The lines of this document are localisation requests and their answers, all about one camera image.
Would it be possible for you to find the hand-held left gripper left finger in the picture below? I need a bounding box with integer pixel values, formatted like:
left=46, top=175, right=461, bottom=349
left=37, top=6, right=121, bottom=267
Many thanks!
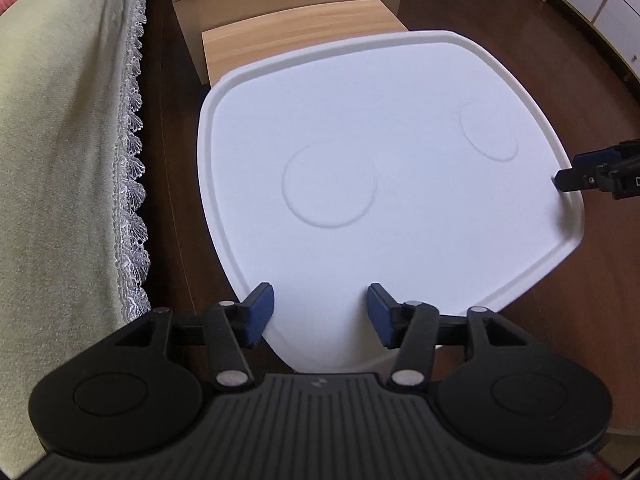
left=115, top=282, right=276, bottom=391

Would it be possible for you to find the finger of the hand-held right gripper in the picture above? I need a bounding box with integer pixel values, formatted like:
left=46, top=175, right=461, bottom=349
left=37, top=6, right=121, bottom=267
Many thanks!
left=572, top=145, right=624, bottom=170
left=551, top=166, right=614, bottom=193

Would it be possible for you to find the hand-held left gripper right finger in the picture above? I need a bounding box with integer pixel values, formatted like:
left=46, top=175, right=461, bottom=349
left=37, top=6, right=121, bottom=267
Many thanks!
left=366, top=282, right=529, bottom=386

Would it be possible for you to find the white plastic tray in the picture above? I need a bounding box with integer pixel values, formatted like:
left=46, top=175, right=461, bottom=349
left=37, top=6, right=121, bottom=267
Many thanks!
left=197, top=29, right=586, bottom=373

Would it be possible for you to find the green covered sofa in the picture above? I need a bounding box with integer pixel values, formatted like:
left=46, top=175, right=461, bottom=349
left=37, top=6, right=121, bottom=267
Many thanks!
left=0, top=0, right=153, bottom=461

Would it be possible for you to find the wooden stool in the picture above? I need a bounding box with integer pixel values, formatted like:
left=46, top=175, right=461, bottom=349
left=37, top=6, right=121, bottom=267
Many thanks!
left=201, top=0, right=412, bottom=86

